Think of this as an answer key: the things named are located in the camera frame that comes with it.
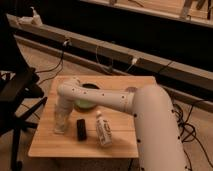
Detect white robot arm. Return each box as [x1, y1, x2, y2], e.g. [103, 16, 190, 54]
[55, 77, 187, 171]

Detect white ceramic cup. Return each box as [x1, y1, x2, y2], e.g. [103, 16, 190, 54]
[125, 87, 137, 93]

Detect black rectangular remote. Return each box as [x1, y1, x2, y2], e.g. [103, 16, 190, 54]
[77, 119, 87, 141]

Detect green plate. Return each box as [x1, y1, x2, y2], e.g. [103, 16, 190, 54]
[73, 83, 101, 111]

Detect wooden table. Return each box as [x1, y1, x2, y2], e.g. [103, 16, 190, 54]
[27, 75, 158, 159]

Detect black office chair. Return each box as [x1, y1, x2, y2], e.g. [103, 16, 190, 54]
[0, 16, 47, 171]

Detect white spray bottle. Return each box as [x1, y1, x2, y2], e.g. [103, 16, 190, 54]
[31, 6, 43, 26]

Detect black floor cables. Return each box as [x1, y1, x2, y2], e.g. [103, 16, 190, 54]
[171, 99, 213, 171]

